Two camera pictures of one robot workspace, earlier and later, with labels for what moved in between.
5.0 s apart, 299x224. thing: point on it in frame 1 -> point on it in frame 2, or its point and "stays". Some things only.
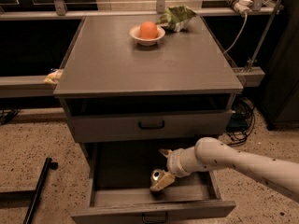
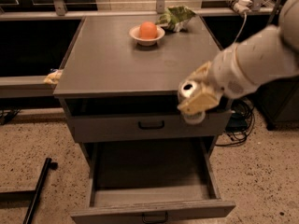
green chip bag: x=176 y=18 stays
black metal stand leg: x=30 y=214 stays
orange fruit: x=148 y=30 stays
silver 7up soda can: x=155 y=175 -> x=192 y=102
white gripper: x=174 y=162 -> x=224 y=73
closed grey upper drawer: x=118 y=126 stays
